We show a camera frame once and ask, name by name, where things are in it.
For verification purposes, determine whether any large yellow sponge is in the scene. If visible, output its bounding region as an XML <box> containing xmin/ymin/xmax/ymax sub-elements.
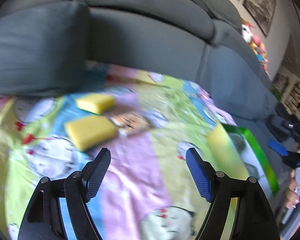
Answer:
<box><xmin>64</xmin><ymin>115</ymin><xmax>118</xmax><ymax>152</ymax></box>

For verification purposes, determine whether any orange tree tissue pack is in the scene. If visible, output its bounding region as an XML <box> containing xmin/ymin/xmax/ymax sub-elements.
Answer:
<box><xmin>110</xmin><ymin>112</ymin><xmax>150</xmax><ymax>137</ymax></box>

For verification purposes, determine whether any yellow green sponge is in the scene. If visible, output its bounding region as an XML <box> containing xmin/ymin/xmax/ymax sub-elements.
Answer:
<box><xmin>75</xmin><ymin>93</ymin><xmax>116</xmax><ymax>115</ymax></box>

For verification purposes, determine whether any person's hand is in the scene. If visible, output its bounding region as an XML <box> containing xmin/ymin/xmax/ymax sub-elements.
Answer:
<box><xmin>285</xmin><ymin>170</ymin><xmax>300</xmax><ymax>209</ymax></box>

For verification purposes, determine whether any green storage box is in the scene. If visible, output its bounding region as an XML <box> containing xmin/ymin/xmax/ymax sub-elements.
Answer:
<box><xmin>207</xmin><ymin>124</ymin><xmax>280</xmax><ymax>199</ymax></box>

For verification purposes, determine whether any colourful plush toy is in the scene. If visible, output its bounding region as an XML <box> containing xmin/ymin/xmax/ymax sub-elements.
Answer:
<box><xmin>241</xmin><ymin>18</ymin><xmax>268</xmax><ymax>73</ymax></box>

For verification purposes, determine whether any colourful cartoon bed sheet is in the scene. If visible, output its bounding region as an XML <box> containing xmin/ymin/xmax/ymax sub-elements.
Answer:
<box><xmin>0</xmin><ymin>64</ymin><xmax>234</xmax><ymax>239</ymax></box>

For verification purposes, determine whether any framed landscape picture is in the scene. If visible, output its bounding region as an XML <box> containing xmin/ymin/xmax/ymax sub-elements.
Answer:
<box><xmin>243</xmin><ymin>0</ymin><xmax>276</xmax><ymax>36</ymax></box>

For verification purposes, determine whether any grey sofa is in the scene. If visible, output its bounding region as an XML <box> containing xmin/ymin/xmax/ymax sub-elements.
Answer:
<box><xmin>0</xmin><ymin>0</ymin><xmax>278</xmax><ymax>158</ymax></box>

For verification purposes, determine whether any grey throw pillow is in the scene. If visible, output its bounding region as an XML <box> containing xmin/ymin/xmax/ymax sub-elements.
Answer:
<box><xmin>0</xmin><ymin>1</ymin><xmax>90</xmax><ymax>97</ymax></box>

